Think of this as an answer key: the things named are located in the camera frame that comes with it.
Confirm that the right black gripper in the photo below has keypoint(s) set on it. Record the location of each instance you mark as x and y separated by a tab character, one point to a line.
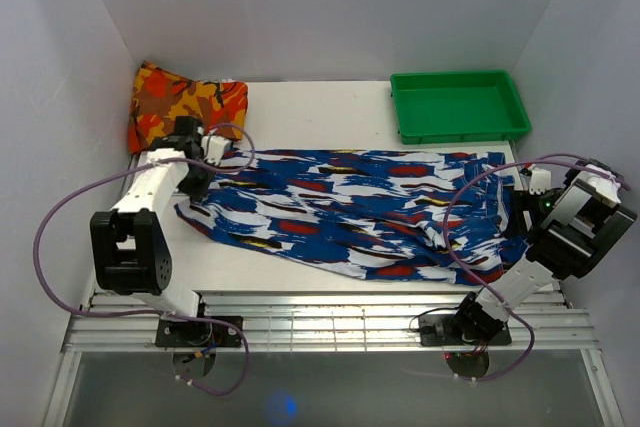
524	201

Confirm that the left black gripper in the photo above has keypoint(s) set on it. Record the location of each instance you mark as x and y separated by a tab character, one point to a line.
195	192

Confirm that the blue white patterned trousers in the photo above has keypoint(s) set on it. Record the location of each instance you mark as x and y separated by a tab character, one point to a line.
365	214

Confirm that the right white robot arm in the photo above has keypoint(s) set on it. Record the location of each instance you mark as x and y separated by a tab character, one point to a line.
567	232

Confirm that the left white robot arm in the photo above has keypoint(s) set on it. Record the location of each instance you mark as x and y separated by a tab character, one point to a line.
131	254

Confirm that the orange camouflage folded trousers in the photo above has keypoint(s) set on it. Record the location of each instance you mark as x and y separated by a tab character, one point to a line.
159	97

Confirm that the green plastic tray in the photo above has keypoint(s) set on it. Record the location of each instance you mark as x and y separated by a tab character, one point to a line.
458	107

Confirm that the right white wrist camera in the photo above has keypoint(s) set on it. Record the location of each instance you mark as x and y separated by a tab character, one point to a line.
539	180

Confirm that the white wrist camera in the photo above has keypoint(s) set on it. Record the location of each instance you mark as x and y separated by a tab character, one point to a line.
539	180
215	148

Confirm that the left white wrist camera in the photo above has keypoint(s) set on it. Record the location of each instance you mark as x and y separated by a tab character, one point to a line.
215	148

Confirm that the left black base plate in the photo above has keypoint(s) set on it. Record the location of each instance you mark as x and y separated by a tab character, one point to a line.
199	335

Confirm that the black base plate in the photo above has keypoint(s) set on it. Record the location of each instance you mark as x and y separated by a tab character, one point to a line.
199	335
439	329

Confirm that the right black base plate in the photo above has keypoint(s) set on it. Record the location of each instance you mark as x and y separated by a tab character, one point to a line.
439	329

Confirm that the aluminium rail frame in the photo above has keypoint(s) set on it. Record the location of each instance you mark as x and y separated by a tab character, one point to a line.
330	351

